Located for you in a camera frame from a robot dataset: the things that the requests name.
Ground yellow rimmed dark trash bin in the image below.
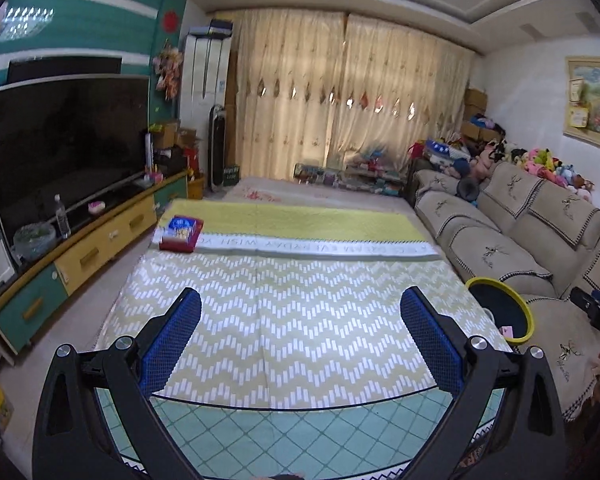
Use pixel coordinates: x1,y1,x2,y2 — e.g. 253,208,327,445
466,278,535,346

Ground teal yellow tv cabinet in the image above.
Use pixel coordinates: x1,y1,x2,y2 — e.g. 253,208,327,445
0,171,187,363

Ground glass bowl on cabinet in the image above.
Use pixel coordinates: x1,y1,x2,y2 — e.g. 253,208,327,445
14,222,56,261

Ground beige fabric sofa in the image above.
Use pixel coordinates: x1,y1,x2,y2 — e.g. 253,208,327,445
415,162,600,420

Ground clear water bottle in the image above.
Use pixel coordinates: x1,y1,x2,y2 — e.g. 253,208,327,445
54,194,71,240

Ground red blue snack box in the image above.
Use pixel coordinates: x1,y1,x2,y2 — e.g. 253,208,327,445
152,216,204,254

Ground yellow green patterned tablecloth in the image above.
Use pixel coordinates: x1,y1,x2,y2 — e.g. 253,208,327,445
97,200,506,410

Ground large black television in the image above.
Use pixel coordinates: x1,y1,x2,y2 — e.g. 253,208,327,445
0,75,149,261

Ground pile of plush toys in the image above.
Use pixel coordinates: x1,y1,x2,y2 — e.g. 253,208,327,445
425,113,594,202

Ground framed landscape painting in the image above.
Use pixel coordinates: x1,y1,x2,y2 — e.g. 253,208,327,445
564,56,600,148

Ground black tower fan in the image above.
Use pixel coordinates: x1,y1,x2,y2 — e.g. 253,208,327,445
208,104,226,192

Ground artificial flower bouquet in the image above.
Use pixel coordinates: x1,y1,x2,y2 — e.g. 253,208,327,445
152,39,184,101

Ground white standing air conditioner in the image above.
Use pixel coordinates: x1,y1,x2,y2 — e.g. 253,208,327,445
178,36,232,139

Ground beige embroidered curtains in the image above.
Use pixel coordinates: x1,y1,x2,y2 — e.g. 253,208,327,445
234,9,476,180

